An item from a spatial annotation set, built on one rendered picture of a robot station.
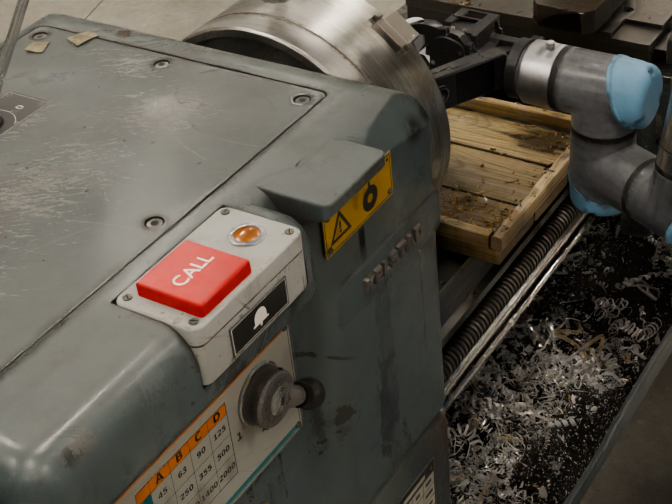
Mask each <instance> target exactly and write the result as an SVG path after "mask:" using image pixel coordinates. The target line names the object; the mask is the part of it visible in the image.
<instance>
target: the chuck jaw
mask: <svg viewBox="0 0 672 504"><path fill-rule="evenodd" d="M369 22H370V23H372V25H371V26H370V27H371V28H372V29H373V30H374V31H375V32H376V33H377V34H378V35H379V36H381V37H382V38H383V39H384V40H385V41H386V42H387V44H388V45H389V46H390V47H391V48H392V49H393V50H394V51H395V53H397V52H398V51H400V53H401V54H402V55H404V54H405V53H406V51H405V50H404V49H403V47H404V46H405V45H406V44H407V43H408V42H411V43H413V42H414V41H415V40H416V39H417V38H418V36H419V35H420V34H419V33H418V32H417V31H416V30H415V29H414V28H413V27H412V26H411V25H410V24H409V23H408V22H407V21H406V20H405V19H404V18H403V17H402V16H401V15H400V14H399V13H398V12H397V11H396V10H394V11H393V12H392V13H391V14H390V15H388V16H387V17H386V18H385V19H383V18H381V19H380V20H379V21H378V22H375V21H374V20H373V19H371V20H370V21H369Z"/></svg>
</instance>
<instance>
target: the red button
mask: <svg viewBox="0 0 672 504"><path fill-rule="evenodd" d="M251 272H252V271H251V265H250V261H249V260H247V259H244V258H241V257H238V256H235V255H232V254H229V253H226V252H223V251H220V250H216V249H213V248H210V247H207V246H204V245H201V244H198V243H195V242H192V241H189V240H185V241H184V242H183V243H181V244H180V245H179V246H178V247H177V248H176V249H174V250H173V251H172V252H171V253H170V254H169V255H168V256H166V257H165V258H164V259H163V260H162V261H161V262H160V263H158V264H157V265H156V266H155V267H154V268H153V269H151V270H150V271H149V272H148V273H147V274H146V275H145V276H143V277H142V278H141V279H140V280H139V281H138V282H137V283H136V288H137V292H138V295H139V296H141V297H144V298H146V299H149V300H152V301H155V302H157V303H160V304H163V305H166V306H169V307H171V308H174V309H177V310H180V311H182V312H185V313H188V314H191V315H194V316H196V317H199V318H203V317H205V316H206V315H207V314H209V313H210V312H211V311H212V310H213V309H214V308H215V307H216V306H217V305H218V304H219V303H220V302H221V301H222V300H223V299H224V298H225V297H226V296H227V295H229V294H230V293H231V292H232V291H233V290H234V289H235V288H236V287H237V286H238V285H239V284H240V283H241V282H242V281H243V280H244V279H245V278H246V277H248V276H249V275H250V274H251Z"/></svg>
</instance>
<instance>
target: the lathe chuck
mask: <svg viewBox="0 0 672 504"><path fill-rule="evenodd" d="M233 14H259V15H266V16H270V17H274V18H278V19H281V20H284V21H287V22H290V23H292V24H295V25H297V26H299V27H301V28H303V29H305V30H307V31H309V32H311V33H312V34H314V35H316V36H317V37H319V38H321V39H322V40H324V41H325V42H326V43H328V44H329V45H331V46H332V47H333V48H334V49H336V50H337V51H338V52H339V53H341V54H342V55H343V56H344V57H345V58H346V59H347V60H348V61H349V62H350V63H352V64H353V65H354V66H355V68H356V69H357V70H358V71H359V72H360V73H361V74H362V75H363V76H364V77H365V79H366V80H367V81H368V82H369V84H370V85H375V86H379V87H383V88H388V89H392V90H396V91H401V92H405V93H407V94H410V95H411V96H413V97H414V98H416V99H417V100H418V101H419V102H420V103H421V104H422V106H423V107H424V108H425V110H426V111H427V113H428V115H429V125H430V143H431V161H432V179H433V188H436V189H438V190H440V188H441V186H442V184H443V182H444V179H445V177H446V174H447V170H448V166H449V160H450V151H451V138H450V127H449V121H448V116H447V112H446V108H445V104H444V101H443V98H442V95H441V93H440V90H439V88H438V85H437V83H436V81H435V79H434V77H433V75H432V73H431V71H430V69H429V68H428V66H427V64H426V63H425V61H424V60H423V58H422V57H421V55H420V54H419V52H418V51H417V49H416V48H415V47H414V45H413V44H412V43H411V42H408V43H407V44H406V45H405V46H404V47H403V49H404V50H405V51H406V53H405V54H404V55H402V54H401V53H400V51H398V52H397V53H395V51H394V50H393V49H392V48H391V47H390V46H389V45H388V44H387V42H386V41H385V40H384V39H383V38H382V37H381V36H379V35H378V34H377V33H376V32H375V31H374V30H373V29H372V28H371V27H370V26H371V25H372V23H370V22H369V21H370V20H371V19H373V20H374V21H375V22H378V21H379V20H380V19H381V18H382V17H383V14H382V13H381V12H380V11H378V10H377V9H376V8H374V7H373V6H371V5H370V4H368V3H367V2H365V1H364V0H287V1H282V2H268V1H265V0H238V1H237V2H235V3H234V4H233V5H231V6H230V7H228V8H227V9H225V10H224V11H223V12H221V13H220V14H218V15H217V16H215V17H214V18H212V19H211V20H210V21H212V20H214V19H217V18H220V17H223V16H227V15H233ZM210 21H208V22H210ZM208 22H207V23H208Z"/></svg>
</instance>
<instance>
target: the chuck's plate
mask: <svg viewBox="0 0 672 504"><path fill-rule="evenodd" d="M181 41H182V42H187V43H191V44H196V45H200V46H204V47H209V48H213V49H217V50H222V51H226V52H230V53H235V54H239V55H244V56H248V57H252V58H257V59H261V60H265V61H270V62H274V63H278V64H283V65H287V66H292V67H296V68H300V69H305V70H309V71H313V72H318V73H322V74H326V75H331V76H335V77H340V78H344V79H348V80H353V81H357V82H361V83H366V84H369V82H368V81H367V80H366V79H365V77H364V76H363V75H362V74H361V73H360V72H359V71H358V70H357V69H356V68H355V66H354V65H353V64H352V63H350V62H349V61H348V60H347V59H346V58H345V57H344V56H343V55H342V54H341V53H339V52H338V51H337V50H336V49H334V48H333V47H332V46H331V45H329V44H328V43H326V42H325V41H324V40H322V39H321V38H319V37H317V36H316V35H314V34H312V33H311V32H309V31H307V30H305V29H303V28H301V27H299V26H297V25H295V24H292V23H290V22H287V21H284V20H281V19H278V18H274V17H270V16H266V15H259V14H233V15H227V16H223V17H220V18H217V19H214V20H212V21H210V22H208V23H206V24H204V25H203V26H201V27H200V28H198V29H197V30H196V31H194V32H193V33H191V34H190V35H188V36H187V37H186V38H184V39H183V40H181Z"/></svg>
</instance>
